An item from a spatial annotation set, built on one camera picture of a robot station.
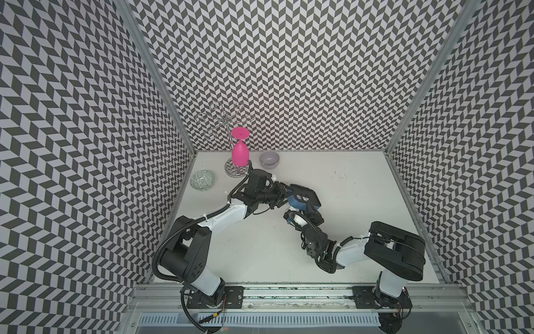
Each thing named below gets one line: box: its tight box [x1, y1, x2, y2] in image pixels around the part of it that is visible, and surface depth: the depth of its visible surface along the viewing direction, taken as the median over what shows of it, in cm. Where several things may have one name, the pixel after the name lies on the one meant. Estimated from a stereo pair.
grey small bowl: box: [259, 150, 281, 170], surface depth 110 cm
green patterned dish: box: [189, 169, 215, 192], surface depth 107 cm
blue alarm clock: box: [287, 183, 322, 211], surface depth 85 cm
